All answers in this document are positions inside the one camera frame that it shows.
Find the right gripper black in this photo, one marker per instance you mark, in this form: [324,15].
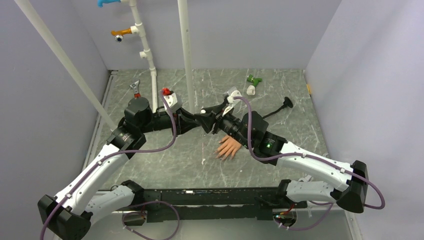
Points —
[209,118]

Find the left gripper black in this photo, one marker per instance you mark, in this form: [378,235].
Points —
[182,120]

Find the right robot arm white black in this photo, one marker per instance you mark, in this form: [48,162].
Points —
[342,183]

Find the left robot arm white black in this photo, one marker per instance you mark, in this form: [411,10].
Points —
[71,212]

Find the mannequin hand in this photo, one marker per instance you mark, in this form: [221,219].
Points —
[228,148]

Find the green toy flashlight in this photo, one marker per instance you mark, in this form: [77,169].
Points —
[254,80]

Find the red adjustable wrench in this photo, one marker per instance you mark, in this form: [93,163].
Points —
[135,87]

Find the black hand stand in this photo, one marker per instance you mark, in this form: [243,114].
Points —
[287,103]

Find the orange faucet valve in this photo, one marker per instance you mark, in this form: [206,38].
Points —
[119,35]

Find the blue faucet valve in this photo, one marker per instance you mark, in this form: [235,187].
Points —
[101,3]

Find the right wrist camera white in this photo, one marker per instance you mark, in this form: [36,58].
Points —
[230,97]

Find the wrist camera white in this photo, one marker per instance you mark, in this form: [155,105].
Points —
[172,100]
[230,97]

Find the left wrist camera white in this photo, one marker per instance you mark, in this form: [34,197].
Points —
[172,100]

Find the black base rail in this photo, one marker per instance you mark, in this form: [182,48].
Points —
[260,203]

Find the white PVC pipe frame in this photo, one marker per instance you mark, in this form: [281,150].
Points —
[138,29]

